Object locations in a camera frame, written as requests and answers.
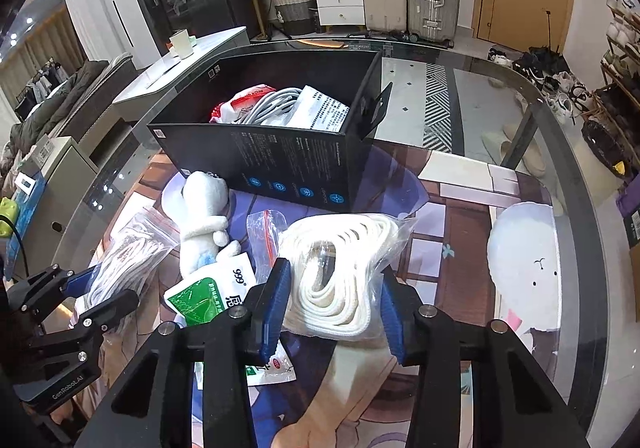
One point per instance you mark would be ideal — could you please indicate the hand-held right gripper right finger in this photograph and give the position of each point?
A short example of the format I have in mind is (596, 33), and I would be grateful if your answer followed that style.
(392, 323)

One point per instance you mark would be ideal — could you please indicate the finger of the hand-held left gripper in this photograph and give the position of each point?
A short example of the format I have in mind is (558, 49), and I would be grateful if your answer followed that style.
(80, 284)
(112, 309)

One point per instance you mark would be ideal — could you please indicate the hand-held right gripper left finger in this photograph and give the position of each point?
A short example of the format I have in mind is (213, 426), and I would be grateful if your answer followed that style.
(272, 310)

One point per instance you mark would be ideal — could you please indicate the black cardboard box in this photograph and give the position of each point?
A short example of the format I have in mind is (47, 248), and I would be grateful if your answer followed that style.
(280, 162)

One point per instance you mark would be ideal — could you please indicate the white printed packet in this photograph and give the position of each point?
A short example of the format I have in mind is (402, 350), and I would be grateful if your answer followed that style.
(320, 110)

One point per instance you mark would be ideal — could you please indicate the red white snack packet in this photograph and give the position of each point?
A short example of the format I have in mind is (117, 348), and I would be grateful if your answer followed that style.
(240, 102)

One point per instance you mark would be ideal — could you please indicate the white red medicine sachet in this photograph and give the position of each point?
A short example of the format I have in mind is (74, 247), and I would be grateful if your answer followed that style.
(272, 370)

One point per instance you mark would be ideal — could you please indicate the clear zip bag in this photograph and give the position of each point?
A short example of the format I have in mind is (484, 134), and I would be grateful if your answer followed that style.
(260, 248)

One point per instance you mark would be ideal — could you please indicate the green white medicine packet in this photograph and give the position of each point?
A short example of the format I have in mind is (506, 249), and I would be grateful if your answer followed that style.
(210, 293)

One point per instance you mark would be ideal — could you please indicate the grey low cabinet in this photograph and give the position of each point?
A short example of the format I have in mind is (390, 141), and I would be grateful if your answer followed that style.
(65, 198)

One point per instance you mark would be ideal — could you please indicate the white plush toy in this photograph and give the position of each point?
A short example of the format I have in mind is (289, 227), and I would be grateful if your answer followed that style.
(200, 218)

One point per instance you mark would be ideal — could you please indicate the dark padded jacket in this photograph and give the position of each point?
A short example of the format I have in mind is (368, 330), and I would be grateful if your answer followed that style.
(55, 102)

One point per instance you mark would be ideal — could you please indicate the beige slipper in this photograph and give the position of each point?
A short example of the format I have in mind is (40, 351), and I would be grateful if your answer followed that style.
(500, 147)
(530, 152)

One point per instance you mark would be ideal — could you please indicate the white coffee table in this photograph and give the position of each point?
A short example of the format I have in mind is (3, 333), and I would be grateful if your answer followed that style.
(165, 82)

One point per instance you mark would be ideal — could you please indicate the white cup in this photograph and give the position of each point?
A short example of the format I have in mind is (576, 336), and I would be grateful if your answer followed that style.
(181, 45)

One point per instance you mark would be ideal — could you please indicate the purple bag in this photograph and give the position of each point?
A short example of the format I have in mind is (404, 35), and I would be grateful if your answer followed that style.
(630, 218)

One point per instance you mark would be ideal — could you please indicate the pile of loose sneakers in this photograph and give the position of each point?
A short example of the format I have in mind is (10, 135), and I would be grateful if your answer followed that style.
(555, 82)

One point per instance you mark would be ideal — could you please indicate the woven laundry basket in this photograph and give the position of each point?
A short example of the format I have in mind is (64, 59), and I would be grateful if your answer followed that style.
(292, 10)

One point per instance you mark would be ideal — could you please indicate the black umbrella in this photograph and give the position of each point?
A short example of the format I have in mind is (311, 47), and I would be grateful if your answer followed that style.
(542, 57)

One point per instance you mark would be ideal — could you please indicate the wooden shoe rack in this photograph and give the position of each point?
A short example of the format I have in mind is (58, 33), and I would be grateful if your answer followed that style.
(607, 77)

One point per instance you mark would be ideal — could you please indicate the rows of racked shoes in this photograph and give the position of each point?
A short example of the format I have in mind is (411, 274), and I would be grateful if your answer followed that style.
(622, 32)

